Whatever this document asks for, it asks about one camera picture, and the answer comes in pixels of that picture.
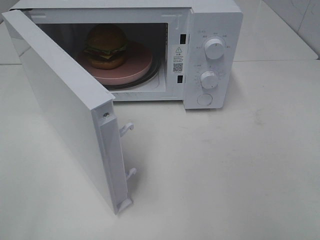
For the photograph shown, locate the round white door release button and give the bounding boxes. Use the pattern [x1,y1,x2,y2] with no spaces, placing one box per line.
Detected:
[197,93,213,106]

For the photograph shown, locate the pink round plate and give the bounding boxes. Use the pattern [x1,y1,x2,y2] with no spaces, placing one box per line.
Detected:
[77,41,153,86]

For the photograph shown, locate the white microwave door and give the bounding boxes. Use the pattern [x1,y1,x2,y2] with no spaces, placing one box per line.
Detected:
[3,10,137,214]

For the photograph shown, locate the burger with lettuce and cheese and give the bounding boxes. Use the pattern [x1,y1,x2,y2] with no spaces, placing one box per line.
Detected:
[83,23,129,70]

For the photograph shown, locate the lower white microwave knob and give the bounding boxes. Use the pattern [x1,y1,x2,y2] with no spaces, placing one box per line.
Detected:
[200,71,219,89]

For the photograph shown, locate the white microwave knob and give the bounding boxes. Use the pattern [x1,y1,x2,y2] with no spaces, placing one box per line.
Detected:
[200,71,219,89]
[204,36,226,60]

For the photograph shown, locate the white microwave oven body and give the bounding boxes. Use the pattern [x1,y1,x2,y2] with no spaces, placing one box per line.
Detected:
[9,0,243,109]

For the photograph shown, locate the upper white microwave knob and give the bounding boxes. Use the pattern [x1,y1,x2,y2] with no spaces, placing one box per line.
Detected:
[204,36,226,60]

